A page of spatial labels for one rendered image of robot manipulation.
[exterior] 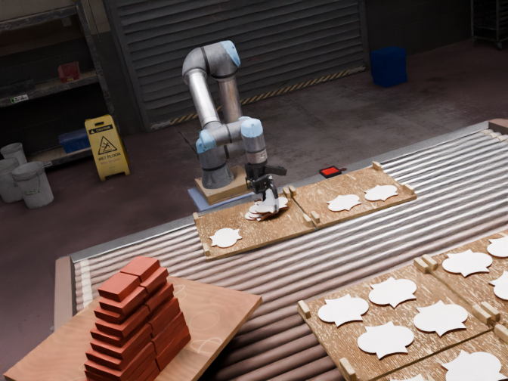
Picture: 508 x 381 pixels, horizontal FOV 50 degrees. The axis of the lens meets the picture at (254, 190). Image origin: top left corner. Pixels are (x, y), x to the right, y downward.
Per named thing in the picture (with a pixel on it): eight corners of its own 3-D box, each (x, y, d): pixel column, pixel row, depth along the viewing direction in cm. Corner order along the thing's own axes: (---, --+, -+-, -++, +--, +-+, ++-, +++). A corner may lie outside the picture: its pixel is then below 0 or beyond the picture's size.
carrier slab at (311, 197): (288, 193, 231) (287, 190, 231) (375, 168, 238) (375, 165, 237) (317, 229, 200) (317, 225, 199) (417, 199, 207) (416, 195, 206)
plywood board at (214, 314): (5, 379, 141) (2, 374, 141) (134, 271, 178) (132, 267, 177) (145, 443, 115) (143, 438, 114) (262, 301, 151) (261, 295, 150)
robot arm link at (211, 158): (199, 162, 257) (192, 135, 251) (226, 154, 259) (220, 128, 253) (202, 171, 246) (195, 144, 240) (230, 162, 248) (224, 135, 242)
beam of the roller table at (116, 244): (63, 269, 222) (57, 257, 220) (486, 131, 267) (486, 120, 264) (63, 280, 215) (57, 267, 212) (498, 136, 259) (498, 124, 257)
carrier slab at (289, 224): (193, 221, 225) (193, 217, 224) (286, 194, 231) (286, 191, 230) (207, 262, 194) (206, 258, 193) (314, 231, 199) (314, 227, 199)
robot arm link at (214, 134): (171, 48, 222) (202, 140, 199) (198, 41, 223) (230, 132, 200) (176, 67, 232) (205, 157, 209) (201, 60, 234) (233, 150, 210)
